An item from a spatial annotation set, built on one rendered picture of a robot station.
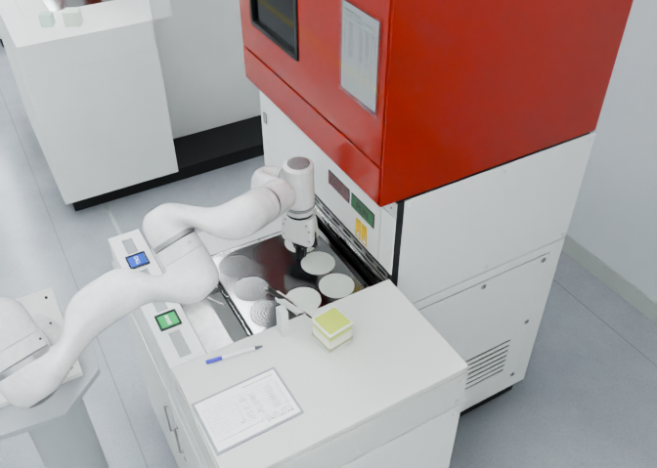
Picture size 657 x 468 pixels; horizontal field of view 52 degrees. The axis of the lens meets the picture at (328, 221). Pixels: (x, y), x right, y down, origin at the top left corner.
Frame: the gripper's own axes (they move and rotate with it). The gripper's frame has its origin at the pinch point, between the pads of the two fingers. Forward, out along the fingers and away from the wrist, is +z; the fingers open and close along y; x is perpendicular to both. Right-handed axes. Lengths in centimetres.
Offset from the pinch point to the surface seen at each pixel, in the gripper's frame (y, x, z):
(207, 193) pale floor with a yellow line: -123, 108, 92
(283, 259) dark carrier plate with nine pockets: -4.4, -3.3, 2.1
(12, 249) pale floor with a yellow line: -183, 24, 92
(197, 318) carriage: -14.4, -32.9, 4.0
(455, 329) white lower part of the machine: 45, 20, 31
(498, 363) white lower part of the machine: 58, 42, 65
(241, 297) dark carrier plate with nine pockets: -6.6, -22.2, 2.1
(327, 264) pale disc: 8.2, 0.7, 2.0
